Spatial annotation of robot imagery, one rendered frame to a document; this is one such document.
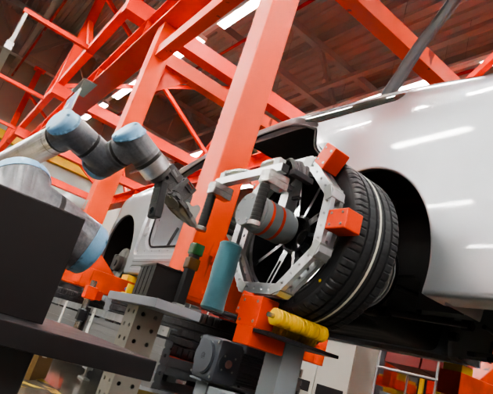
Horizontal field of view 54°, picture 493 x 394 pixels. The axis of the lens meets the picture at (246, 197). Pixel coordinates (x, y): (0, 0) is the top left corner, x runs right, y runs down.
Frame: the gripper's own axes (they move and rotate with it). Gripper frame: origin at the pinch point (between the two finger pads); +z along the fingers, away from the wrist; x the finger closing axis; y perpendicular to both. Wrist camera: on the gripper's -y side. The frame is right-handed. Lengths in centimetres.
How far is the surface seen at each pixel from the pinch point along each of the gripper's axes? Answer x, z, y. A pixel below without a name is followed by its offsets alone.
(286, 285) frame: -11.0, 35.7, 8.7
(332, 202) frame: -23.1, 22.3, 35.5
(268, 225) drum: -1.3, 21.1, 23.2
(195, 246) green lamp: 4.6, 7.7, -1.4
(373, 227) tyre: -30, 37, 39
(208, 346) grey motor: 37, 57, -10
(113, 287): 241, 88, 31
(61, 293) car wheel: 339, 92, 17
